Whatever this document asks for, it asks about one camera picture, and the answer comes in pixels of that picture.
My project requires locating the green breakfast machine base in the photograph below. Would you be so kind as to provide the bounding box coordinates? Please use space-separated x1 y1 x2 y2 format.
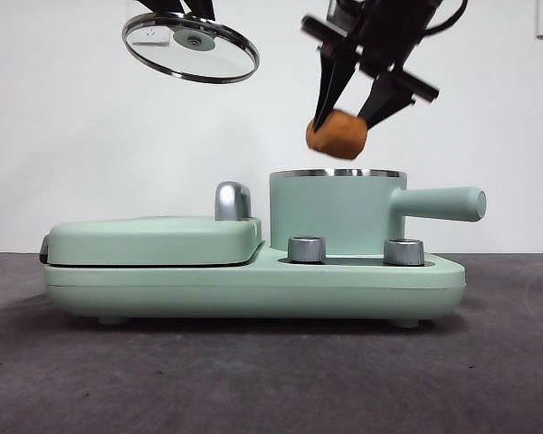
43 239 466 329

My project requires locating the green steamer pot with handle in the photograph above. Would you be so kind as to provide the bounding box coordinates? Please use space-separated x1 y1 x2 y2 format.
268 167 488 254

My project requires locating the glass lid with green knob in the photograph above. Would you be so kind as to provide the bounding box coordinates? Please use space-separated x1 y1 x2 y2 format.
120 12 261 85

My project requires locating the silver control knob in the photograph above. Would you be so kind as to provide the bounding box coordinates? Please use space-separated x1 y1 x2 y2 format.
287 235 327 264
383 238 425 267

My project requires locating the green griddle cover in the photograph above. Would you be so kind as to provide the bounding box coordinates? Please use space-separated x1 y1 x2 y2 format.
39 215 262 268

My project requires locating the chrome griddle cover handle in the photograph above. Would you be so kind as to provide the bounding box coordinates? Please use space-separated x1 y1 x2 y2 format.
214 181 254 222

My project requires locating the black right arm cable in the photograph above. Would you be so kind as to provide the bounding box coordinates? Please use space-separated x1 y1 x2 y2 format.
424 0 471 35

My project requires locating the brown potato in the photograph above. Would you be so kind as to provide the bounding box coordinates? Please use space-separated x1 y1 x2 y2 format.
305 108 369 160

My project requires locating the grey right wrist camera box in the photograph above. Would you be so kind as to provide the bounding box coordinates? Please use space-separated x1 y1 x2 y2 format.
325 0 368 40

